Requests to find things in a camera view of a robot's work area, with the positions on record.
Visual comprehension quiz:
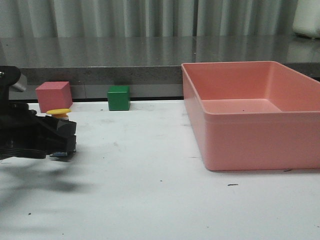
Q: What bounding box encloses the green cube right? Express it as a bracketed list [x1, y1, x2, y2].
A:
[107, 85, 131, 111]

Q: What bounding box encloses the yellow push button switch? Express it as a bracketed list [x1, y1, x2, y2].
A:
[46, 108, 76, 158]

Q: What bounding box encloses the pink cube middle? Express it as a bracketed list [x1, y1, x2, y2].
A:
[35, 81, 73, 113]

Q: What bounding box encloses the grey stone counter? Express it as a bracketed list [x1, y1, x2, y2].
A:
[0, 35, 320, 101]

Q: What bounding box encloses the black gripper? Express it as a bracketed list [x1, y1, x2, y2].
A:
[0, 101, 77, 160]

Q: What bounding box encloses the pink plastic bin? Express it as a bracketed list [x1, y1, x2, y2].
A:
[181, 61, 320, 171]

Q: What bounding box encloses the grey curtain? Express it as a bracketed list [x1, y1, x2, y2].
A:
[0, 0, 298, 38]

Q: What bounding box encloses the white appliance on counter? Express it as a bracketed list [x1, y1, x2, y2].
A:
[292, 0, 320, 39]

